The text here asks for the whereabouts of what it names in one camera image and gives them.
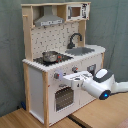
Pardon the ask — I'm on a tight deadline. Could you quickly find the white oven door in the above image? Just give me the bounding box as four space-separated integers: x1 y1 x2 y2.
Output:
48 78 79 124

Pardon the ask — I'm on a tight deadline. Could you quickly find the wooden toy kitchen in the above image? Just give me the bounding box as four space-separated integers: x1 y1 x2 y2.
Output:
22 2 105 127

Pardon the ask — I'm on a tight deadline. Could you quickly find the red stove knob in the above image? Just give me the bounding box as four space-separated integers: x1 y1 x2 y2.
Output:
72 67 78 73
54 73 60 79

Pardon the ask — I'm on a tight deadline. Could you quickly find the silver toy pot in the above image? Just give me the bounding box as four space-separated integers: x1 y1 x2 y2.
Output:
42 51 58 62

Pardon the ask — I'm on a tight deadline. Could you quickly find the black toy faucet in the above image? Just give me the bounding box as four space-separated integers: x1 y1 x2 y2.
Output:
67 33 82 49

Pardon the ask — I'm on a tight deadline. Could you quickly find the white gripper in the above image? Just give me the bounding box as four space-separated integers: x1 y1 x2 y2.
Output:
63 71 92 90

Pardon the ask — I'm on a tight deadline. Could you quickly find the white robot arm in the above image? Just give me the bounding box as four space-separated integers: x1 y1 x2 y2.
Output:
63 69 128 100

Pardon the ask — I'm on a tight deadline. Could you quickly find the right red stove knob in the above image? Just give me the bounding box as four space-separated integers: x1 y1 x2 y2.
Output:
72 67 78 73

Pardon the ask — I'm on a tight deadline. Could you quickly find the white cabinet door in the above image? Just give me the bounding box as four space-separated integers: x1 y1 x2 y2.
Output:
79 55 102 106

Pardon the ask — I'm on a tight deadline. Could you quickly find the grey range hood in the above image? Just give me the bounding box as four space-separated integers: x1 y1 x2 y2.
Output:
35 5 64 27

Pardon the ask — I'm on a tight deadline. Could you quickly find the white microwave door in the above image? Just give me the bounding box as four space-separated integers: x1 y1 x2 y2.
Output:
67 3 90 21

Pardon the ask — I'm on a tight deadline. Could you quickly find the left red stove knob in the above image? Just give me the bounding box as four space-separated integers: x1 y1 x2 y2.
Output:
54 73 60 79

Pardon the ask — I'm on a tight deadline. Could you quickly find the black stove top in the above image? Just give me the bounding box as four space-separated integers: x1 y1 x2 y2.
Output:
34 54 71 66

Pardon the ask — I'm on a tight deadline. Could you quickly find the grey toy sink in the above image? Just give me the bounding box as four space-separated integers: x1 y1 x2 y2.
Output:
66 47 94 56

